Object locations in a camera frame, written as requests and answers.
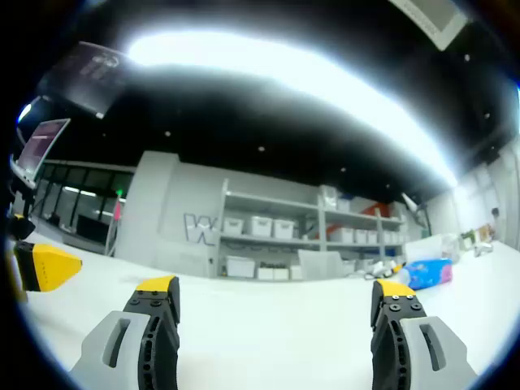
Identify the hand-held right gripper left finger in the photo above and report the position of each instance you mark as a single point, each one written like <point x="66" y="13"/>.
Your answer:
<point x="101" y="357"/>

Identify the grey metal shelving rack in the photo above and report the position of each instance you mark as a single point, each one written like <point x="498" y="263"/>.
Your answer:
<point x="322" y="227"/>

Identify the long ceiling light strip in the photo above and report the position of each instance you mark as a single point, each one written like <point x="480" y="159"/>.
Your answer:
<point x="284" y="73"/>

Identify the yellow black tool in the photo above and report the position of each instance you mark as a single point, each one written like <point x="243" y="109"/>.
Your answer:
<point x="386" y="270"/>

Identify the blue printed packet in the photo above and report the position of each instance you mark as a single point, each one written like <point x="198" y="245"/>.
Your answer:
<point x="428" y="273"/>

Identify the black stand with white head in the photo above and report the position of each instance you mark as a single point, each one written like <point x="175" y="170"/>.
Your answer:
<point x="414" y="207"/>

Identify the desk computer monitor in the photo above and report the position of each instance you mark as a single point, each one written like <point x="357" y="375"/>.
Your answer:
<point x="42" y="146"/>

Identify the ceiling air conditioner unit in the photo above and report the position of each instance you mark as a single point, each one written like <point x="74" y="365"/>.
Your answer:
<point x="436" y="18"/>

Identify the rows of white storage boxes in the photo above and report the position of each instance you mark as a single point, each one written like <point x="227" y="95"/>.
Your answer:
<point x="260" y="225"/>

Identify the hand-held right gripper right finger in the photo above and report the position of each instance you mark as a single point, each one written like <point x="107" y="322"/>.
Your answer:
<point x="443" y="357"/>

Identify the grey board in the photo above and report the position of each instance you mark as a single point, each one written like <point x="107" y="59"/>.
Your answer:
<point x="321" y="265"/>

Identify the ceiling-hung dark screen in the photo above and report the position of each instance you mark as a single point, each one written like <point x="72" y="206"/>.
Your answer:
<point x="87" y="77"/>

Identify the pink sign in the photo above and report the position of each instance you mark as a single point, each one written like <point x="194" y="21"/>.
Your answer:
<point x="117" y="211"/>

